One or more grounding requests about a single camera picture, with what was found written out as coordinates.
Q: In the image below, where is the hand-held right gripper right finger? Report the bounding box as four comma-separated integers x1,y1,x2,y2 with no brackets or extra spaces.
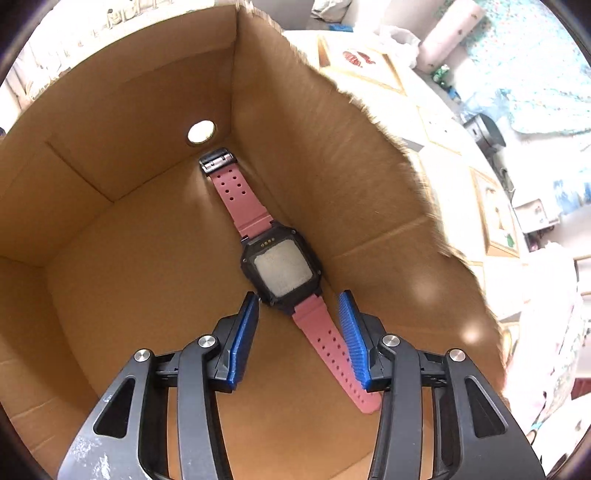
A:
337,290,548,480

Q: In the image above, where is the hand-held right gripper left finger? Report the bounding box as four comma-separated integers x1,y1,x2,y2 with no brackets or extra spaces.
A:
58,291,262,480

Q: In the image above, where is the pink strap square watch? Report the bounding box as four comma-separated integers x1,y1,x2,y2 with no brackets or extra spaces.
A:
198,147,384,415

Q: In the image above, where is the brown cardboard box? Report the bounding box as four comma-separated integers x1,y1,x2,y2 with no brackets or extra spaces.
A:
0,4,509,480

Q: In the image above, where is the grey rice cooker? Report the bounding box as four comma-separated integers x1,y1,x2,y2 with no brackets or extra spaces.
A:
464,113,506,153

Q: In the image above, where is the empty blue water jug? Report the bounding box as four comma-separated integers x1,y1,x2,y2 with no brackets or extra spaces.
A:
457,88,485,116

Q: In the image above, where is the white plastic bag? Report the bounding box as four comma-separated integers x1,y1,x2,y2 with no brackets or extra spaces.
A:
379,23,422,65

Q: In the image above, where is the pink rolled mat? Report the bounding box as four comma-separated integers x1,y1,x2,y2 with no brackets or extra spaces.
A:
418,0,485,70

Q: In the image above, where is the floral turquoise wall cloth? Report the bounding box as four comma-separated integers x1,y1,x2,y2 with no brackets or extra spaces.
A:
462,0,591,134

